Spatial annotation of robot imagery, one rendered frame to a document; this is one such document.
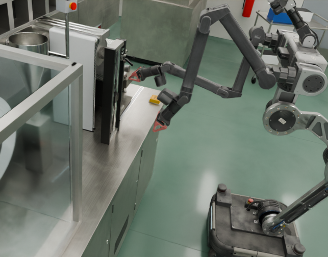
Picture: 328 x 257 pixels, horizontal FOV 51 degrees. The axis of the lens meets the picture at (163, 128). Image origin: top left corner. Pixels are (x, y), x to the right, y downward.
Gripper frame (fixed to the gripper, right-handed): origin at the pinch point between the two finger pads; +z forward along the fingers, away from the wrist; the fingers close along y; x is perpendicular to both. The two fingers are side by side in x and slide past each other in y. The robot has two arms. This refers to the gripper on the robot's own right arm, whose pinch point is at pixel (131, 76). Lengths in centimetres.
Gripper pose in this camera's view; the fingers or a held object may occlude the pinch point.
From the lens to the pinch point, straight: 219.5
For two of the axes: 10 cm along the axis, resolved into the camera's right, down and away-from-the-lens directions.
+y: 2.5, -5.0, 8.3
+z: -9.1, 1.7, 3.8
